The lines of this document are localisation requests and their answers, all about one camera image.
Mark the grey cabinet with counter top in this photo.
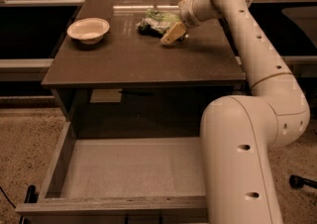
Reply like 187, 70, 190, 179
42, 0, 245, 139

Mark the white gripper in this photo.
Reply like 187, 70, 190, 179
160, 0, 198, 45

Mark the white paper bowl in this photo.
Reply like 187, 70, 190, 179
67, 18, 110, 45

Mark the black caster bottom left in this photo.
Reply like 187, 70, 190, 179
18, 184, 38, 224

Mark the black caster wheel right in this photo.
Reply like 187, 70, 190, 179
289, 175, 317, 189

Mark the open grey top drawer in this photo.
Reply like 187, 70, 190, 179
16, 123, 208, 224

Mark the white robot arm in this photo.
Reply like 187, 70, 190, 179
161, 0, 310, 224

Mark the green jalapeno chip bag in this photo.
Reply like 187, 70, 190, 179
136, 9, 180, 37

